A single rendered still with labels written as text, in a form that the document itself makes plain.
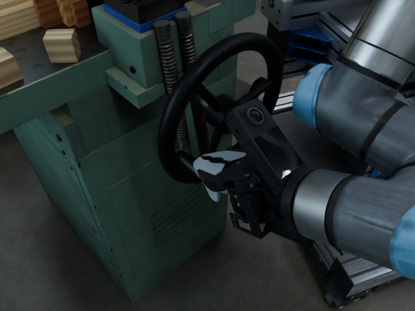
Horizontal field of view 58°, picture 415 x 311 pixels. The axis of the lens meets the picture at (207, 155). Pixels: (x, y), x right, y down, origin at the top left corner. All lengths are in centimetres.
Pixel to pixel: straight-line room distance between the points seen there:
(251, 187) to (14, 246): 125
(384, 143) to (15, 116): 51
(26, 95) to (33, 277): 95
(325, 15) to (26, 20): 80
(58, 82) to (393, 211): 51
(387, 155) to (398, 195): 8
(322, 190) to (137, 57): 35
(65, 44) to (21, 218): 111
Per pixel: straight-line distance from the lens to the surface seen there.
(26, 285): 148
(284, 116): 160
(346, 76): 43
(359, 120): 42
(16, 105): 63
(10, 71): 63
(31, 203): 168
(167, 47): 58
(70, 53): 64
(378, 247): 34
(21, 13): 76
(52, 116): 72
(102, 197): 85
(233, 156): 51
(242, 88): 103
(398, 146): 41
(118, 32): 61
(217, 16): 81
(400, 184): 36
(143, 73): 60
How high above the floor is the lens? 123
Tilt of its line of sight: 47 degrees down
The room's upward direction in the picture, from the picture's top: straight up
